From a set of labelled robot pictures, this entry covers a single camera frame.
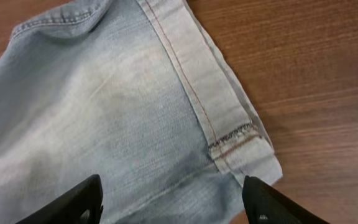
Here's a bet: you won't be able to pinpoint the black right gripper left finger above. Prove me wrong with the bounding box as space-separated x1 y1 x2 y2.
17 174 103 224

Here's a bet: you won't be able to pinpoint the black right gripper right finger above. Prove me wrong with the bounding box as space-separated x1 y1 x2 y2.
242 176 328 224

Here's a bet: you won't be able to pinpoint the light blue denim shorts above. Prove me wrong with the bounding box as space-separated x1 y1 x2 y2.
0 0 282 223

